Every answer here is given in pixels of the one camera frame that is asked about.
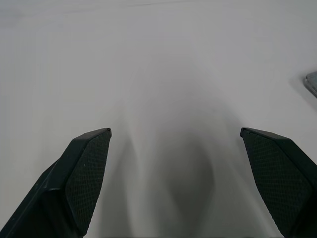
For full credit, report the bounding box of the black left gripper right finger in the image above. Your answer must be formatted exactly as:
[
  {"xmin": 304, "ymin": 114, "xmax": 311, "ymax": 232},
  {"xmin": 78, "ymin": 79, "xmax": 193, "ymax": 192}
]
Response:
[{"xmin": 239, "ymin": 127, "xmax": 317, "ymax": 238}]

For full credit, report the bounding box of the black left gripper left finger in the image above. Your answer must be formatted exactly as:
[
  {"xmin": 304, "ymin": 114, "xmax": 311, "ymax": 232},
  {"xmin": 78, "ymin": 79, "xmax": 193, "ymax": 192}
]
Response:
[{"xmin": 0, "ymin": 127, "xmax": 112, "ymax": 238}]

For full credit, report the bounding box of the grey object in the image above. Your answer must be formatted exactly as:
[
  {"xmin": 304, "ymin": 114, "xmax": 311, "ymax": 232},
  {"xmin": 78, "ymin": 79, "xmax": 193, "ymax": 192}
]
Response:
[{"xmin": 304, "ymin": 71, "xmax": 317, "ymax": 98}]

